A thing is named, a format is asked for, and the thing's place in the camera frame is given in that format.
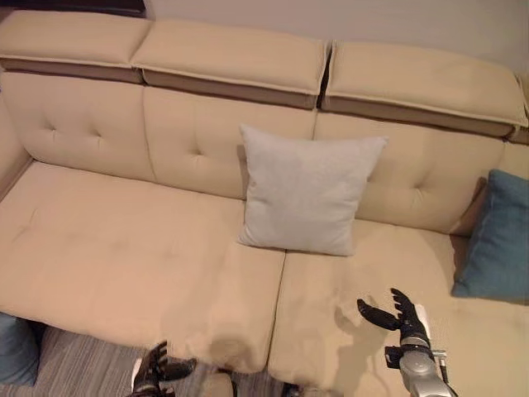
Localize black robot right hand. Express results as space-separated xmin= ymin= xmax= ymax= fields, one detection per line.
xmin=356 ymin=287 xmax=432 ymax=346

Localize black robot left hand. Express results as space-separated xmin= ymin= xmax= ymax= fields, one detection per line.
xmin=131 ymin=340 xmax=198 ymax=393

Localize beige sofa seat cushion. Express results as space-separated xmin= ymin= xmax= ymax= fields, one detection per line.
xmin=267 ymin=218 xmax=529 ymax=397
xmin=0 ymin=160 xmax=287 ymax=374

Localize beige sofa headrest cushion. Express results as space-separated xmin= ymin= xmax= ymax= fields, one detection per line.
xmin=0 ymin=9 xmax=151 ymax=85
xmin=131 ymin=19 xmax=332 ymax=112
xmin=319 ymin=39 xmax=527 ymax=141
xmin=505 ymin=69 xmax=529 ymax=146

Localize beige leather sofa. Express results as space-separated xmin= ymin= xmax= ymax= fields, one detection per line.
xmin=0 ymin=9 xmax=529 ymax=397

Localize grey striped rug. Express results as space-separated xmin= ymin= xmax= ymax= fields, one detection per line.
xmin=31 ymin=325 xmax=235 ymax=397

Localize blue square cushion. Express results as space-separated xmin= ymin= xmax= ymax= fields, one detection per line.
xmin=0 ymin=312 xmax=43 ymax=388
xmin=450 ymin=168 xmax=529 ymax=306

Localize light grey square cushion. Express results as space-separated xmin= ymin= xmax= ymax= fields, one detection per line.
xmin=237 ymin=123 xmax=389 ymax=258

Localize dark brown panel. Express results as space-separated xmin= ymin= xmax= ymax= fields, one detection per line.
xmin=0 ymin=0 xmax=149 ymax=20

